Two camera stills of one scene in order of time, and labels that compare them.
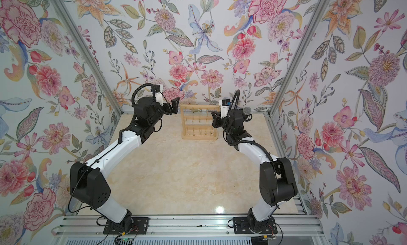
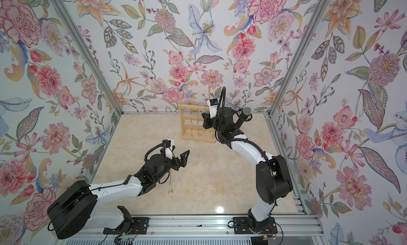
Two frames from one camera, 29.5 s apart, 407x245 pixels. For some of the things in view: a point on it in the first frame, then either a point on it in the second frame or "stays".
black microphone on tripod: x=247 y=114 stays
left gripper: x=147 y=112 → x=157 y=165
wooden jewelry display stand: x=196 y=122 stays
